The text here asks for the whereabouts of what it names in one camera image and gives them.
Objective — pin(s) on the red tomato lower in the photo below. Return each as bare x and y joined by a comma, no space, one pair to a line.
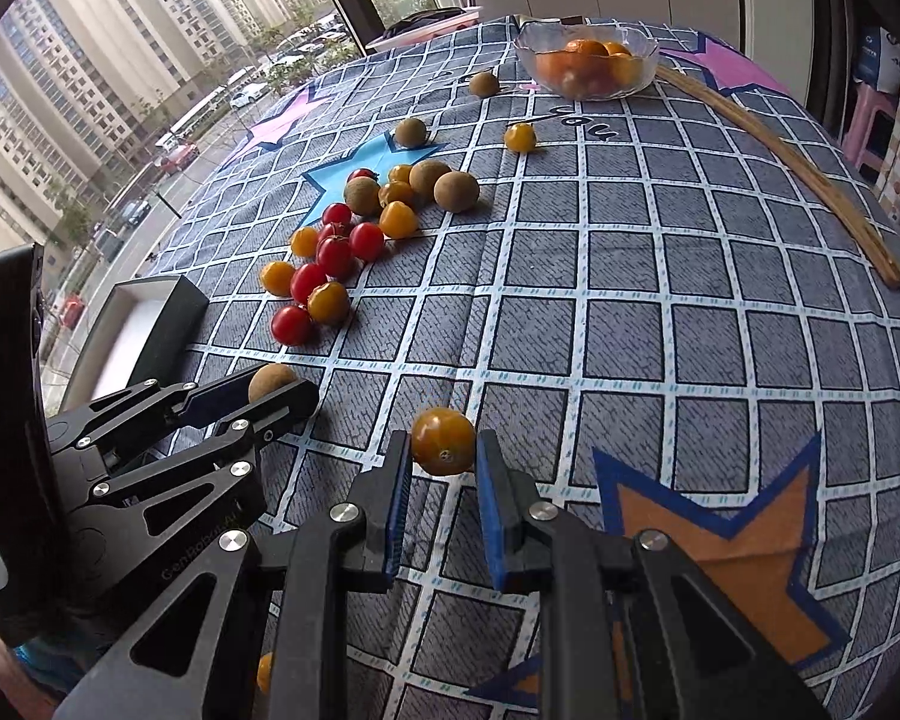
307,278

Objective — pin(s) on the yellow tomato mid cluster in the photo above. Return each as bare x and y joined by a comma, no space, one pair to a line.
396,191

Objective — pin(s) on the red tomato with stem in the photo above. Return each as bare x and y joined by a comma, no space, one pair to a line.
335,256

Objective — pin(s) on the red tomato cluster right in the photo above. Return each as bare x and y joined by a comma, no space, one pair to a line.
367,242

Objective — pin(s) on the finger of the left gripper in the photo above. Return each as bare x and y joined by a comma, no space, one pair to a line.
172,475
144,413

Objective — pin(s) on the brown longan cluster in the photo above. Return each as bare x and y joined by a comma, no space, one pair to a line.
361,194
456,191
424,175

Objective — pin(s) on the grey checked tablecloth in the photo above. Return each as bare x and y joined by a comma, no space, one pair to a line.
650,283

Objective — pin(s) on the yellow tomato edge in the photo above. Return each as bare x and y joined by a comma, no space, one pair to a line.
263,674
276,278

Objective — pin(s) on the yellow tomato bottom edge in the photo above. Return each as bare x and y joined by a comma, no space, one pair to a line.
263,674

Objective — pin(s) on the brown longan left cluster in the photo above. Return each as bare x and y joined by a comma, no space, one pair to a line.
361,194

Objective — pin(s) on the dark green open box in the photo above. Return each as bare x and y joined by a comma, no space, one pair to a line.
142,326

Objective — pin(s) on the pink tray on sill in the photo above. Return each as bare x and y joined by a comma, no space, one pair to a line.
422,27

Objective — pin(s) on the yellow tomato left middle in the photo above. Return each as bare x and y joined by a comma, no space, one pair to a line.
304,242

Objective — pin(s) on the small red tomato top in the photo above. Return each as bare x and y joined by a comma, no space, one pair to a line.
363,172

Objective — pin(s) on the red tomato lowest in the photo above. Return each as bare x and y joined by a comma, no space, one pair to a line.
293,326

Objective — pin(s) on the brown longan middle cluster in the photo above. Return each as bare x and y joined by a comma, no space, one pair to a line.
424,175

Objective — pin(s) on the yellow tomato left edge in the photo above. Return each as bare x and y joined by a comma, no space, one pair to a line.
276,278

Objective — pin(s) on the yellow pointed tomato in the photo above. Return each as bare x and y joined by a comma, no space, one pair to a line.
398,221

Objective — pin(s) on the clear glass bowl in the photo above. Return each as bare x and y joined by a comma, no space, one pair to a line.
536,36

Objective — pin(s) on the brown longan on star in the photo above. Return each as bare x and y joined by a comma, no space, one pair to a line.
410,133

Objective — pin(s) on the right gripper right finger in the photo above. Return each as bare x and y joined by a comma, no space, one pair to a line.
669,610

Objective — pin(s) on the lone yellow tomato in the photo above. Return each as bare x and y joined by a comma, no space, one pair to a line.
520,138

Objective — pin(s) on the yellow tomato upper cluster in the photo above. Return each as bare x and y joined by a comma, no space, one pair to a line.
400,173

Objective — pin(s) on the large yellow tomato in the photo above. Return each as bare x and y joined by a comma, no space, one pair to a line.
443,442

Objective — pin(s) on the oranges in bowl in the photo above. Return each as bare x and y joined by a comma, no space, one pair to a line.
588,68

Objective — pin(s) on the dark yellow tomato lower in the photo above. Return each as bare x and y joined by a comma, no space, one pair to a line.
329,304

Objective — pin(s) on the red tomato upper left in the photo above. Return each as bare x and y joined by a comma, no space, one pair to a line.
337,213

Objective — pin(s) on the pink plastic stool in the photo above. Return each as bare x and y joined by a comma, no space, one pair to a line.
866,141

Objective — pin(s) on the brown longan rightmost cluster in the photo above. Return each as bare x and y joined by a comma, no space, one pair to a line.
456,191

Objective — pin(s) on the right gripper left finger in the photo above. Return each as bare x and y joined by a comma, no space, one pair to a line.
194,652

